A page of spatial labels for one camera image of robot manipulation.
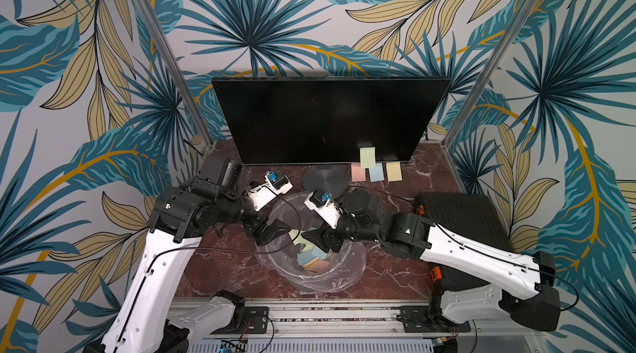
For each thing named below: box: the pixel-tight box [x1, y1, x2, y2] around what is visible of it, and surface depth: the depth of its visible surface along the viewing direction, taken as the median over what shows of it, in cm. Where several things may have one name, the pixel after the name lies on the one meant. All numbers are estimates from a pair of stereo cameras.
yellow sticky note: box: [385, 161, 403, 182], surface depth 92 cm
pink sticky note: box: [351, 162, 367, 182], surface depth 92 cm
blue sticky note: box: [370, 162, 386, 183], surface depth 92 cm
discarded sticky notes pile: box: [288, 229, 330, 272], surface depth 73 cm
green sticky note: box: [359, 146, 376, 169], surface depth 85 cm
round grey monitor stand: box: [302, 164, 349, 199], surface depth 109 cm
